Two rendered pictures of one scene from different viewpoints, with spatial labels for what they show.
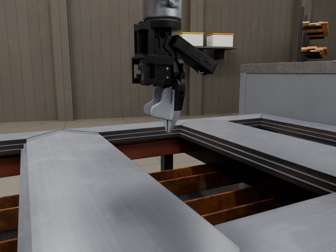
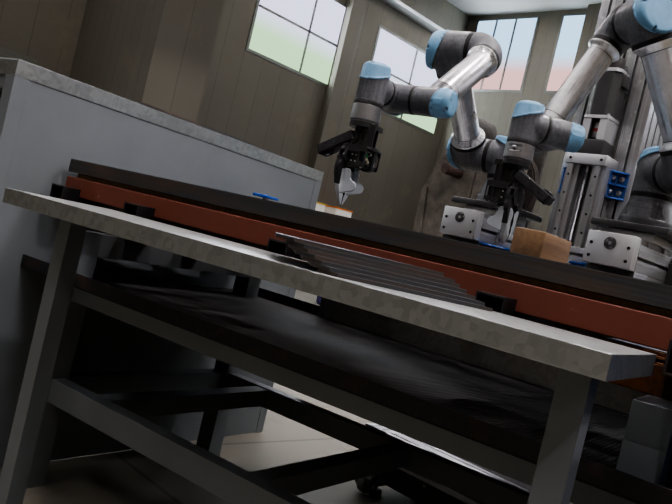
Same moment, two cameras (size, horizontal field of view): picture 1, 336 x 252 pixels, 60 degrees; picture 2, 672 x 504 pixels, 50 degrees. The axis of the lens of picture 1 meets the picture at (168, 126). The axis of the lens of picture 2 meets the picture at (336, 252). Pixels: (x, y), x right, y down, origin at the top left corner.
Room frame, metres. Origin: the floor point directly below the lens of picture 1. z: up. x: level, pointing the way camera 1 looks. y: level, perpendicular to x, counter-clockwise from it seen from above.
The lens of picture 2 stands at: (1.46, 1.59, 0.80)
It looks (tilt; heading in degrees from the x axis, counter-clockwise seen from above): 1 degrees down; 240
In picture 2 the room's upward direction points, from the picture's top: 13 degrees clockwise
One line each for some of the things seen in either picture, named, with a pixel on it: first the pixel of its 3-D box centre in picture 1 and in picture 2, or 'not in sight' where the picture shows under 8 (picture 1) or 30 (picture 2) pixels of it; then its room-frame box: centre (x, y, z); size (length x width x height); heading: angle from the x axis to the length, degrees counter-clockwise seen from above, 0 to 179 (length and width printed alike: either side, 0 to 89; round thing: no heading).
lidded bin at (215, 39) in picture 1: (219, 41); not in sight; (6.77, -1.16, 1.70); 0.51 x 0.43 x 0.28; 106
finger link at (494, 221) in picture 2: not in sight; (497, 223); (0.23, 0.19, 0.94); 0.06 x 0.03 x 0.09; 116
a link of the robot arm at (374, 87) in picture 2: not in sight; (373, 85); (0.57, 0.01, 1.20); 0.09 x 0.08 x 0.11; 30
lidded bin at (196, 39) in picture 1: (190, 40); not in sight; (6.57, -0.48, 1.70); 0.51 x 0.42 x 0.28; 106
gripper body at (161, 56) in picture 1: (158, 55); (360, 147); (0.57, 0.02, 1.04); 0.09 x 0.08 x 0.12; 116
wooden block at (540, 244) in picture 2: not in sight; (541, 247); (0.51, 0.64, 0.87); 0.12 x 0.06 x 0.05; 20
